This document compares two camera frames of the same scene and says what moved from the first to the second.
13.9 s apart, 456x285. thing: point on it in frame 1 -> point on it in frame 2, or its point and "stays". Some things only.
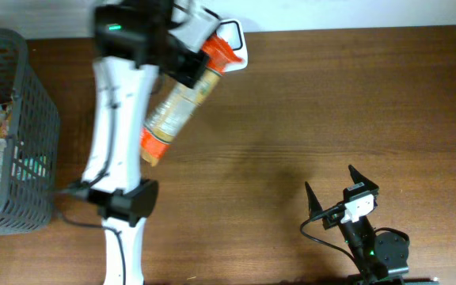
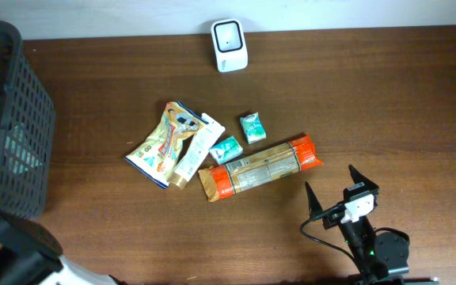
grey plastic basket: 3,76 stays
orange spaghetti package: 182,102 -> 260,168
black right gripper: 355,176 stays
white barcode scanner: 233,30 stays
